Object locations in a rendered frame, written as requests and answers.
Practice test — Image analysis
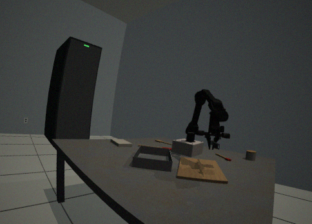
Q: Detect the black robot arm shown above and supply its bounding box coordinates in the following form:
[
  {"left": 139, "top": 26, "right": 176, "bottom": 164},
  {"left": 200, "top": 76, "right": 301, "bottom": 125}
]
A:
[{"left": 185, "top": 89, "right": 228, "bottom": 143}]

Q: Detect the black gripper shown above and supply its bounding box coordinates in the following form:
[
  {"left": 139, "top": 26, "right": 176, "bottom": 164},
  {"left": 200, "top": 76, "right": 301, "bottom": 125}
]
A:
[{"left": 197, "top": 121, "right": 230, "bottom": 149}]

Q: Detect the dark cylinder with tan top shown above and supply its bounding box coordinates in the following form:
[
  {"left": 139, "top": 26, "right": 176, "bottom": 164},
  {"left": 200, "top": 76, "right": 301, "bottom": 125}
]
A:
[{"left": 246, "top": 150, "right": 257, "bottom": 161}]

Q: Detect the wooden board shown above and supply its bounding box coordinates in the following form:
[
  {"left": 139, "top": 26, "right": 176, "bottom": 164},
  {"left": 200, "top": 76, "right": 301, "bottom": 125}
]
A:
[{"left": 177, "top": 157, "right": 228, "bottom": 184}]

